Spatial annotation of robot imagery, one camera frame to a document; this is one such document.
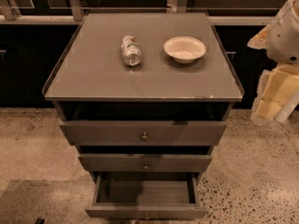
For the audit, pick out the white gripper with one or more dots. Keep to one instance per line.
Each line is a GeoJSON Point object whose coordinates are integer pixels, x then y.
{"type": "Point", "coordinates": [284, 37]}

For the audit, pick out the grey bottom drawer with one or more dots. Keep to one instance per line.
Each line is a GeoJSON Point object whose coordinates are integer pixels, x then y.
{"type": "Point", "coordinates": [146, 195]}

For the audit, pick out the grey drawer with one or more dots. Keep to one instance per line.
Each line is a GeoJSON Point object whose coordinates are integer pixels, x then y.
{"type": "Point", "coordinates": [146, 195]}
{"type": "Point", "coordinates": [143, 133]}
{"type": "Point", "coordinates": [144, 162]}

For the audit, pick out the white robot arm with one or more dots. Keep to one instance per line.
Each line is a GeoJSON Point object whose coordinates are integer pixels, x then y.
{"type": "Point", "coordinates": [283, 35]}

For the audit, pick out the grey drawer cabinet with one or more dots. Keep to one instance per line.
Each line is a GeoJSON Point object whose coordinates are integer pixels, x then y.
{"type": "Point", "coordinates": [94, 83]}

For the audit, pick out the grey middle drawer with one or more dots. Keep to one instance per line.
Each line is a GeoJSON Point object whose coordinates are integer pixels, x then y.
{"type": "Point", "coordinates": [144, 162]}

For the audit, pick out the grey top drawer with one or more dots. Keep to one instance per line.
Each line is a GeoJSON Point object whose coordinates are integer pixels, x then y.
{"type": "Point", "coordinates": [143, 133]}

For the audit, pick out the white paper bowl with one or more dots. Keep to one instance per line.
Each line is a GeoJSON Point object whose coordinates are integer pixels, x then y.
{"type": "Point", "coordinates": [184, 49]}

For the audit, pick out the crushed clear plastic bottle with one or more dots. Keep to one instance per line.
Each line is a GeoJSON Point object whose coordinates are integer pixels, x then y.
{"type": "Point", "coordinates": [131, 52]}

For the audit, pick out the small black floor object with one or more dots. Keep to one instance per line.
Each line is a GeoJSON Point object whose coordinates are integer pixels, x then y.
{"type": "Point", "coordinates": [40, 221]}

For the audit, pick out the white cylindrical post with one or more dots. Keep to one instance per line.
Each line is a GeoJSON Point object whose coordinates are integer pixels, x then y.
{"type": "Point", "coordinates": [287, 109]}

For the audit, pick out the metal window rail frame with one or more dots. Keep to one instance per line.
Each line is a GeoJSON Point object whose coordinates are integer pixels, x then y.
{"type": "Point", "coordinates": [60, 12]}

